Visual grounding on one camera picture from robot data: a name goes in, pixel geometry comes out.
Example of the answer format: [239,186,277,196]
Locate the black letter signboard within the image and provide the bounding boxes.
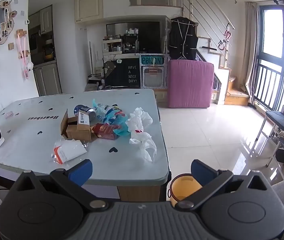
[103,57,142,89]

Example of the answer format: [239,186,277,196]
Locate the built-in black oven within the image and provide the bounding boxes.
[28,28,42,64]

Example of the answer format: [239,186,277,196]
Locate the white chair with dark cushion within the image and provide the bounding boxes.
[255,110,284,167]

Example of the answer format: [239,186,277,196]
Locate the cream kitchen wall cabinet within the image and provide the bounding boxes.
[39,5,54,34]

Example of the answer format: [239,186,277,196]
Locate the clear blue plastic packaging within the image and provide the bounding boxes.
[92,99,131,137]

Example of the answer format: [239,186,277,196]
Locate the small labelled cardboard box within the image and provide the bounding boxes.
[77,109,91,130]

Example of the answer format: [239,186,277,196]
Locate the yellow waste bin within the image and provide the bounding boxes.
[167,173,204,207]

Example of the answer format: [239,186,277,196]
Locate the red carton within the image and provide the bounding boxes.
[91,123,120,140]

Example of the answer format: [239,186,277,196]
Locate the crushed blue drink can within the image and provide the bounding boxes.
[73,104,97,122]

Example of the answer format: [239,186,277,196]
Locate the white pouch with orange strip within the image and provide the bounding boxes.
[51,138,88,165]

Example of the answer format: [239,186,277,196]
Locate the cream kitchen base cabinet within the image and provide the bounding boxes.
[33,63,62,97]

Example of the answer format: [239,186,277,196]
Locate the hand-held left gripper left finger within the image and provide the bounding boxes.
[10,159,110,212]

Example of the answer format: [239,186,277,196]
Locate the wooden stairs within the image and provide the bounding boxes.
[196,36,251,106]

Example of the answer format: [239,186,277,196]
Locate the metal stair railing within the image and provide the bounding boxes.
[181,0,235,63]

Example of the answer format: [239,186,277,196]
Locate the black balcony railing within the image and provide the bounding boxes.
[253,63,284,113]

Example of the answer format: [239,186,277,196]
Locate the white plastic bag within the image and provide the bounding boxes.
[125,107,158,163]

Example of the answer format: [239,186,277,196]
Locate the pink mattress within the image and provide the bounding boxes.
[167,59,215,109]

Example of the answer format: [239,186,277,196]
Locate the black vest with white trim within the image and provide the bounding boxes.
[169,17,199,61]

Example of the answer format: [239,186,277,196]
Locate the white shelf rack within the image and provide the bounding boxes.
[102,38,122,54]

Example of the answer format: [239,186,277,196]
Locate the teal sign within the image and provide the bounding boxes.
[139,55,164,66]

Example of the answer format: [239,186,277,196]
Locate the beige curtain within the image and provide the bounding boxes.
[243,2,259,105]

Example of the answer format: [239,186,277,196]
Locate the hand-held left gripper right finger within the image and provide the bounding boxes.
[175,159,274,212]

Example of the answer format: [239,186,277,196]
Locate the pink lanyard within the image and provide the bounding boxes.
[16,29,34,81]

